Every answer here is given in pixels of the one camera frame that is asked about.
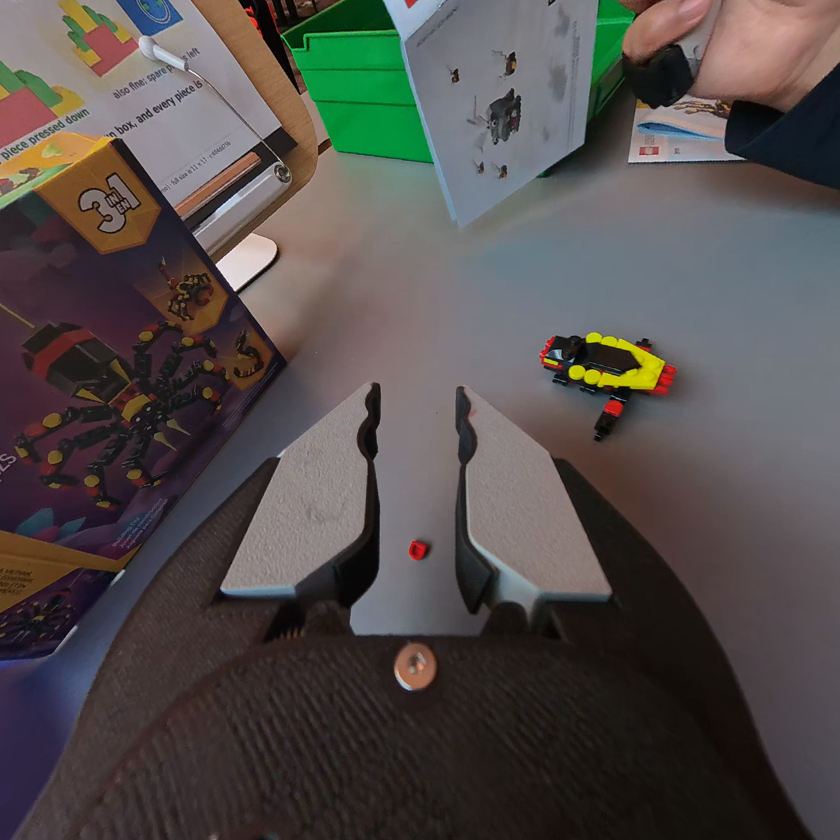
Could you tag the clipboard with instruction sheet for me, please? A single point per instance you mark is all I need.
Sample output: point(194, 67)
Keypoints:
point(275, 85)

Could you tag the lego instruction booklet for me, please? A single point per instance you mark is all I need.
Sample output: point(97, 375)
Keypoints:
point(499, 164)
point(656, 141)

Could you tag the person's right hand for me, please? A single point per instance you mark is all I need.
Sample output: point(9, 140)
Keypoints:
point(754, 46)

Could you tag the lego set box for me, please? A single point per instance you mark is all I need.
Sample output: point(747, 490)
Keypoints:
point(131, 367)

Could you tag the person's right forearm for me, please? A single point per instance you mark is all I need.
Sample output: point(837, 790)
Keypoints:
point(800, 144)

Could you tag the printed instruction sheet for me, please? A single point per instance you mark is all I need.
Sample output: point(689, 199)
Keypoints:
point(216, 111)

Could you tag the yellow black lego model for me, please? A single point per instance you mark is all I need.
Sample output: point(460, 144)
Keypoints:
point(617, 367)

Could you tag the closed lego instruction booklet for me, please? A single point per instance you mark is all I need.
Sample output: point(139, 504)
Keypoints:
point(656, 141)

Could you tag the small red lego piece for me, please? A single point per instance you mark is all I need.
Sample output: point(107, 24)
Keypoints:
point(417, 550)

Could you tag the green plastic bin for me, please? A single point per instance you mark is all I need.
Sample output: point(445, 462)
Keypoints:
point(354, 124)

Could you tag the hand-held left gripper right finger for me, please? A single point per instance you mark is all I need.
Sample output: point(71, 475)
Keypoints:
point(525, 512)

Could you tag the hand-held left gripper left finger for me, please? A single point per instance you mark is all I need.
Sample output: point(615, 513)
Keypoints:
point(315, 505)

